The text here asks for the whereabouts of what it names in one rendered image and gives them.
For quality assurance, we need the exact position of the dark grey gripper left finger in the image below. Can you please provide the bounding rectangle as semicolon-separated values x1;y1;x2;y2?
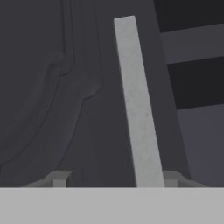
24;170;74;188

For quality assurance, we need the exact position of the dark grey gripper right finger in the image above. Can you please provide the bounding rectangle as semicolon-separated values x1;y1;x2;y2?
162;170;208;188

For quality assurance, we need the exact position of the dark grey panelled cabinet door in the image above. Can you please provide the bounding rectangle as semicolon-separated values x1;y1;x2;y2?
0;0;193;188

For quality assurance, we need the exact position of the dark grey banded cabinet unit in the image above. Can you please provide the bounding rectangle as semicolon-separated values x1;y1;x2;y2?
153;0;224;188

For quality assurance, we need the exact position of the pale grey bar door handle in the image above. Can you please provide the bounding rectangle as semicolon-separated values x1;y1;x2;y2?
113;15;166;188

